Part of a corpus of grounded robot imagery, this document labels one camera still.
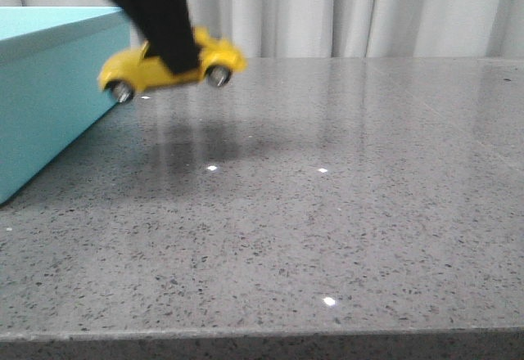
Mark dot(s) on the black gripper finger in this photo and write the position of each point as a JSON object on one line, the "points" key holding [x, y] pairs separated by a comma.
{"points": [[167, 27]]}

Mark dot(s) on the yellow toy beetle car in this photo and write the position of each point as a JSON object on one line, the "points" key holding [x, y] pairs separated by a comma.
{"points": [[138, 69]]}

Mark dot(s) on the light blue storage box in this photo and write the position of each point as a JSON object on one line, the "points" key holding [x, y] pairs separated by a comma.
{"points": [[50, 60]]}

